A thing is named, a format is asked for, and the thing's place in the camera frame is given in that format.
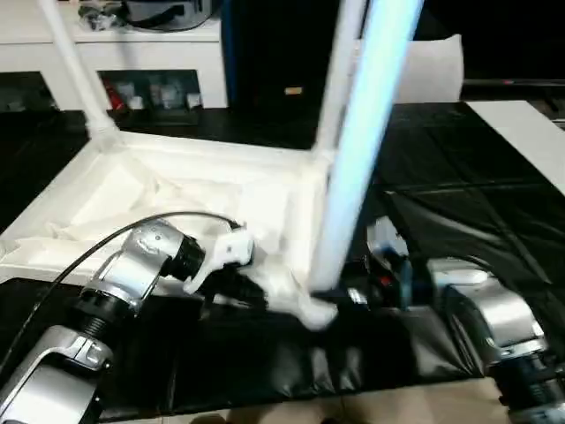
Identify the white plastic table top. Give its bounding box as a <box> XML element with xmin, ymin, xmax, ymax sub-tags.
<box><xmin>0</xmin><ymin>131</ymin><xmax>341</xmax><ymax>329</ymax></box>

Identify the black work mat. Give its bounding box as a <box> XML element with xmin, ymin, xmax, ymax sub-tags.
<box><xmin>0</xmin><ymin>99</ymin><xmax>565</xmax><ymax>418</ymax></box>

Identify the white flat board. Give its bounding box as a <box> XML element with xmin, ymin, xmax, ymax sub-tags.
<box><xmin>466</xmin><ymin>99</ymin><xmax>565</xmax><ymax>192</ymax></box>

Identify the white cushion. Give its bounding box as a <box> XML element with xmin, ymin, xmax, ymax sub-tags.
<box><xmin>353</xmin><ymin>34</ymin><xmax>464</xmax><ymax>105</ymax></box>

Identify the red bottle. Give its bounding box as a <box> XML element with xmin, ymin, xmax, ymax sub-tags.
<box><xmin>101</xmin><ymin>79</ymin><xmax>124</xmax><ymax>110</ymax></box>

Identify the white cabinet with glass doors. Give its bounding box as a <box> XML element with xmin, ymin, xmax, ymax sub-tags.
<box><xmin>0</xmin><ymin>0</ymin><xmax>229</xmax><ymax>112</ymax></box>

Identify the grey clutter on cabinet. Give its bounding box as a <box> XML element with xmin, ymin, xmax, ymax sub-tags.
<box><xmin>78</xmin><ymin>0</ymin><xmax>222</xmax><ymax>33</ymax></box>

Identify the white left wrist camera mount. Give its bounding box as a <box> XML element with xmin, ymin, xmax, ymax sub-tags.
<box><xmin>182</xmin><ymin>228</ymin><xmax>257</xmax><ymax>296</ymax></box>

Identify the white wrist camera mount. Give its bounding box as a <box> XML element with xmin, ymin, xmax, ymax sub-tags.
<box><xmin>365</xmin><ymin>217</ymin><xmax>411</xmax><ymax>266</ymax></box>
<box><xmin>182</xmin><ymin>228</ymin><xmax>257</xmax><ymax>296</ymax></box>

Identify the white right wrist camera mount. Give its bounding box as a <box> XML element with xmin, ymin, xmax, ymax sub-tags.
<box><xmin>365</xmin><ymin>217</ymin><xmax>411</xmax><ymax>266</ymax></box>

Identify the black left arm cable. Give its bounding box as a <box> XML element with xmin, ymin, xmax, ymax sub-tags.
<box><xmin>0</xmin><ymin>210</ymin><xmax>245</xmax><ymax>372</ymax></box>

